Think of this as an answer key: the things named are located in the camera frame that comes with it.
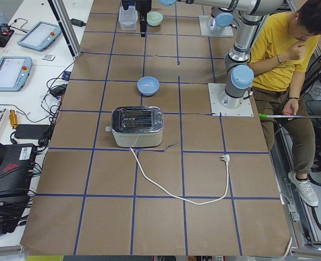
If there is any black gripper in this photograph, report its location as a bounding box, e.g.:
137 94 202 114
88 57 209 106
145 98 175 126
122 0 152 37

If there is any blue bowl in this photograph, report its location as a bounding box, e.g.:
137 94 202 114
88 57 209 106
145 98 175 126
137 76 160 96

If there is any green bowl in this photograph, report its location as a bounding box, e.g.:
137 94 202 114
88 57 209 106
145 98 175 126
147 11 163 27

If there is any clear plastic container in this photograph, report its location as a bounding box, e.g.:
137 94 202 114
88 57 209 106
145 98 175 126
118 5 138 30

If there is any small black power brick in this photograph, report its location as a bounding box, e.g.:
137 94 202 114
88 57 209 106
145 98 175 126
70 18 86 27

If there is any upper teach pendant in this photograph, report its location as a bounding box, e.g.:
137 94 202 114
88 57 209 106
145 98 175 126
17 21 61 51

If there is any teach pendant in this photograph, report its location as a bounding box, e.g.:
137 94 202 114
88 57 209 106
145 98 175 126
0 57 33 92
17 21 61 51

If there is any silver toaster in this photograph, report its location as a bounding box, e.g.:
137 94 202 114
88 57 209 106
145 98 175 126
105 106 164 148

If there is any lower teach pendant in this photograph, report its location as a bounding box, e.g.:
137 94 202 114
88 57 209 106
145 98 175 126
0 57 33 92

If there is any person in yellow shirt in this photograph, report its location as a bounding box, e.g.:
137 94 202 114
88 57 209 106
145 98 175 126
248 1 321 207

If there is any green tipped grabber stick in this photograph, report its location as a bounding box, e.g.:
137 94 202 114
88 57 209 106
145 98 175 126
259 114 321 119

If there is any orange yellow connector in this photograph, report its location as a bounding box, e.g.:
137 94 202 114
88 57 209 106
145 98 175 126
9 110 18 129

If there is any black power adapter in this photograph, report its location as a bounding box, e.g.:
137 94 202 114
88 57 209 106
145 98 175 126
14 124 49 139

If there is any aluminium frame post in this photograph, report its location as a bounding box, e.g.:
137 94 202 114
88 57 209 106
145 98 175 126
48 0 81 58

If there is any white toaster power cord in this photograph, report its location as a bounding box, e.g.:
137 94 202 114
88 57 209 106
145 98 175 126
129 146 230 206

